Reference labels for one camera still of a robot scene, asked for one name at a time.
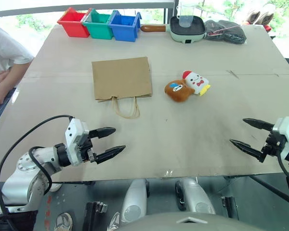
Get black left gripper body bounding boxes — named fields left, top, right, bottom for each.
left=77, top=130, right=98, bottom=165

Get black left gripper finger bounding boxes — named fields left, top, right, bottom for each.
left=94, top=144, right=127, bottom=165
left=90, top=127, right=117, bottom=140

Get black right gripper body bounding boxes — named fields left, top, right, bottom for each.
left=261, top=128, right=284, bottom=162

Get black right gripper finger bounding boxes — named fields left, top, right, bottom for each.
left=229, top=138, right=267, bottom=163
left=242, top=117, right=275, bottom=132

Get dark plastic bag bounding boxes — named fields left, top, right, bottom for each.
left=204, top=19, right=247, bottom=45

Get silver left robot leg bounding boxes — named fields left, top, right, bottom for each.
left=120, top=179, right=150, bottom=226

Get silver robot leg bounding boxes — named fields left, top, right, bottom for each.
left=120, top=179, right=150, bottom=226
left=175, top=177, right=216, bottom=215

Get grey sneaker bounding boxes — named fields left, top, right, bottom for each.
left=54, top=212, right=74, bottom=231
left=109, top=211, right=121, bottom=231

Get silver right robot leg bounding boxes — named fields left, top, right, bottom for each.
left=175, top=177, right=216, bottom=215

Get white red plush toy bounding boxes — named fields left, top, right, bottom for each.
left=182, top=70, right=212, bottom=97

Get brown bear plush toy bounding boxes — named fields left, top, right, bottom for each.
left=164, top=78, right=196, bottom=103

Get grey robot torso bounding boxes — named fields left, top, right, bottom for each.
left=117, top=211, right=257, bottom=231

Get blue plastic bin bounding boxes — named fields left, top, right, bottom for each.
left=108, top=9, right=143, bottom=42

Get green plastic bin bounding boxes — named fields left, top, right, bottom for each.
left=82, top=8, right=114, bottom=40

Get brown plush slippers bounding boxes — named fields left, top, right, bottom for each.
left=241, top=8, right=276, bottom=26

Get red plastic bin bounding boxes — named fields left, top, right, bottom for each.
left=56, top=7, right=90, bottom=39

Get person in white t-shirt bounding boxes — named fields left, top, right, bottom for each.
left=0, top=21, right=35, bottom=76

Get clear plastic measuring cup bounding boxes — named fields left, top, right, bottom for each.
left=176, top=0, right=196, bottom=28

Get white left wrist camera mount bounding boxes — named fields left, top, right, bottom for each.
left=64, top=117, right=90, bottom=167

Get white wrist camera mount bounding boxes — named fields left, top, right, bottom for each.
left=271, top=116, right=289, bottom=161
left=64, top=117, right=90, bottom=167

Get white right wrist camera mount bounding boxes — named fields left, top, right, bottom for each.
left=271, top=116, right=289, bottom=161

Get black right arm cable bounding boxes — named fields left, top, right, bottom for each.
left=276, top=154, right=289, bottom=209

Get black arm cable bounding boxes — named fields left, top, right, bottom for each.
left=0, top=115, right=74, bottom=231
left=276, top=154, right=289, bottom=209

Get brown paper bag with handles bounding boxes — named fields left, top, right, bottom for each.
left=91, top=56, right=153, bottom=119

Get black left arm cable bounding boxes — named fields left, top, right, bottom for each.
left=0, top=115, right=74, bottom=231

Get green electric pan brown handle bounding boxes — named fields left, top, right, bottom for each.
left=140, top=15, right=207, bottom=45

